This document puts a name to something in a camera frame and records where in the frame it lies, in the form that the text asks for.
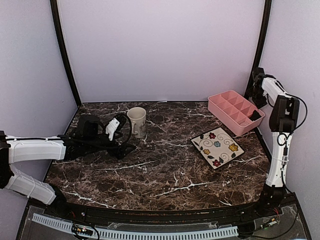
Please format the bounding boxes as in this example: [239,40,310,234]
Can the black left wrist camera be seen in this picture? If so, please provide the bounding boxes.
[77,114,100,138]

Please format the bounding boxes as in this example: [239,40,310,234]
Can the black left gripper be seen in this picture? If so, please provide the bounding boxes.
[84,132,136,160]

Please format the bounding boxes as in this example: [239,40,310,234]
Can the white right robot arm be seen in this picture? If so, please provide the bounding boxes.
[251,73,308,217]

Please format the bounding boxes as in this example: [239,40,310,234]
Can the left circuit board with wires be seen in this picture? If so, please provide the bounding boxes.
[69,210,100,240]

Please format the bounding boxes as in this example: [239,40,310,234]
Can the right circuit board with wires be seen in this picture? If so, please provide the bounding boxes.
[252,206,286,235]

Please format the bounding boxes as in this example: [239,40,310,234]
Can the floral patterned square coaster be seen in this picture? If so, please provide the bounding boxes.
[190,127,245,170]

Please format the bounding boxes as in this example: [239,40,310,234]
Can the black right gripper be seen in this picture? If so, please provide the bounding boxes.
[247,86,268,109]

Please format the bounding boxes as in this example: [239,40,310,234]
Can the black table edge rail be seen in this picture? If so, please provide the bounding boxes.
[22,193,301,226]

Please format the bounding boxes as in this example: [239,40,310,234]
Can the pink divided organizer tray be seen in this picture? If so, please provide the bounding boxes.
[208,90,265,136]

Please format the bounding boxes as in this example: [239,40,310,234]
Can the black left frame post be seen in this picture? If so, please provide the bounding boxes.
[49,0,82,108]

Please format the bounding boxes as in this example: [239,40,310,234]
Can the cream ceramic mug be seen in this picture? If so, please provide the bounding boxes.
[127,107,147,139]

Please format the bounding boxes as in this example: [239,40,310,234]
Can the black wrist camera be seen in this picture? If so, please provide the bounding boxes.
[252,67,266,88]
[77,114,100,138]

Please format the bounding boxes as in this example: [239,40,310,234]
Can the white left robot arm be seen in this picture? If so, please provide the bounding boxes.
[0,131,136,218]

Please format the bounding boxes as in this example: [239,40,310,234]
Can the black right frame post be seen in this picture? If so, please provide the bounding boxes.
[244,0,272,100]

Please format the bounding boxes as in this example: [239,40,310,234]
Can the circuit board with wires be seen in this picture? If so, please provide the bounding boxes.
[69,210,100,240]
[252,206,286,235]

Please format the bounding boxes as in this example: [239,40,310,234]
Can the black frame post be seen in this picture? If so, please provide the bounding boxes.
[49,0,82,108]
[244,0,272,100]

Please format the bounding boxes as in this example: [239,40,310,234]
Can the white slotted cable duct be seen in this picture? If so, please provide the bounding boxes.
[31,213,239,240]

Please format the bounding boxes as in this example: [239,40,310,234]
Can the black striped underwear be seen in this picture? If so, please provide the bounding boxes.
[249,110,262,122]

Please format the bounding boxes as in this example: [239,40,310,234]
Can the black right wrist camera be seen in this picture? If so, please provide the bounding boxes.
[252,67,266,88]

